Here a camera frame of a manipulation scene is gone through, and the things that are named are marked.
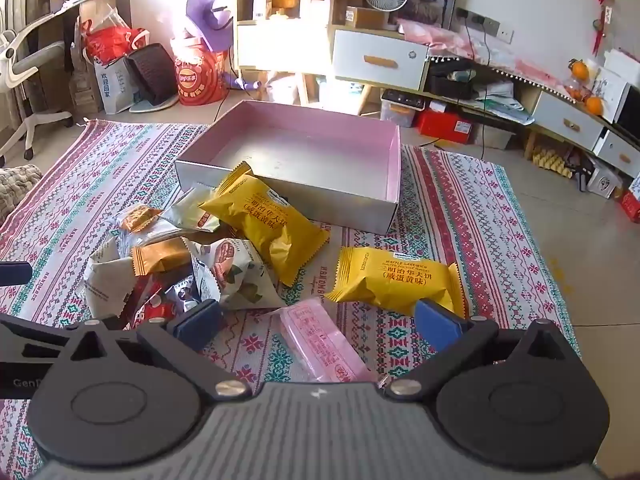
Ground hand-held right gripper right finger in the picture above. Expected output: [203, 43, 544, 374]
[387, 299, 576, 402]

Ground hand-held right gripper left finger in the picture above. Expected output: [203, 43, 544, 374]
[62, 300, 252, 402]

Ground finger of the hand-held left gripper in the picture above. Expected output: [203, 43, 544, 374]
[0, 262, 32, 286]

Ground silver dark snack packet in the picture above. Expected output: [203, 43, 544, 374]
[165, 275, 201, 313]

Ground red snack packet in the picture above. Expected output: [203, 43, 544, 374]
[125, 277, 176, 328]

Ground white green snack packet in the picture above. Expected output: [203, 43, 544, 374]
[82, 235, 138, 318]
[187, 237, 290, 311]

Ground yellow snack packet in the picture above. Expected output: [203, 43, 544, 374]
[199, 161, 332, 288]
[336, 246, 468, 318]

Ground gold snack packet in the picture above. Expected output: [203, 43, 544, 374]
[131, 237, 193, 277]

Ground small white snack packet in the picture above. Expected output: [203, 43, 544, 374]
[159, 185, 223, 233]

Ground white orange biscuit packet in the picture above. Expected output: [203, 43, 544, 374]
[111, 204, 166, 233]

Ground pink snack packet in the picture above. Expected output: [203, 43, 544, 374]
[272, 297, 376, 386]

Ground pink cardboard box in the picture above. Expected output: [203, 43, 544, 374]
[174, 100, 402, 236]

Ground beige plush cushion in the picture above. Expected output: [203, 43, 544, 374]
[0, 164, 44, 221]

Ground patterned woven mat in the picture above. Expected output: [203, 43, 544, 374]
[0, 119, 583, 480]

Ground yellow carton row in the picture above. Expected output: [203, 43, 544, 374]
[532, 147, 574, 179]

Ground white paper bag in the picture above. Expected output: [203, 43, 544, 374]
[94, 55, 143, 115]

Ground clear storage bin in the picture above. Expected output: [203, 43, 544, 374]
[380, 89, 432, 129]

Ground white office chair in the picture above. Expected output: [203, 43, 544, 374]
[0, 30, 76, 161]

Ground white printed carton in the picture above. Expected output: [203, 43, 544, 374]
[587, 162, 623, 200]

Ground small red box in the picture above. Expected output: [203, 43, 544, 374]
[620, 187, 640, 223]

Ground paper stack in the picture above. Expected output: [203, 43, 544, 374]
[460, 80, 536, 126]

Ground red chips bag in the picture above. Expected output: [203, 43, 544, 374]
[172, 40, 232, 107]

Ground black case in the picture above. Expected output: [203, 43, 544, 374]
[429, 67, 488, 101]

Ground purple handheld tool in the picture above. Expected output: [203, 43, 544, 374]
[225, 72, 264, 93]

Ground black fan heater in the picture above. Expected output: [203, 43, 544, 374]
[124, 43, 179, 107]

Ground wooden TV stand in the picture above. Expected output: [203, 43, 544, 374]
[425, 52, 640, 181]

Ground red plastic bag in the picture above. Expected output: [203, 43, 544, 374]
[82, 19, 151, 66]

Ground white drawer cabinet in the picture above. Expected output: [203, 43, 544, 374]
[327, 26, 432, 106]

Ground wooden shelf unit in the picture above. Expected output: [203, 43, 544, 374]
[235, 0, 335, 106]

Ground wooden desk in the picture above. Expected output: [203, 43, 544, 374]
[10, 0, 132, 86]

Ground white black microwave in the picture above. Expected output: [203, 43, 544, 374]
[592, 66, 640, 136]

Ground pink cloth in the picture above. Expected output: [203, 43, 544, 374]
[397, 17, 556, 93]

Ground purple hat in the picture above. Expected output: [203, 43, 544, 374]
[186, 0, 236, 53]

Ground small cardboard box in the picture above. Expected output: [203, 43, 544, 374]
[345, 6, 392, 30]

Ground white appliance box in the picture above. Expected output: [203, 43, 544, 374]
[602, 49, 640, 83]

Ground wall socket panel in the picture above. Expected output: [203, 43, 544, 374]
[457, 8, 515, 43]

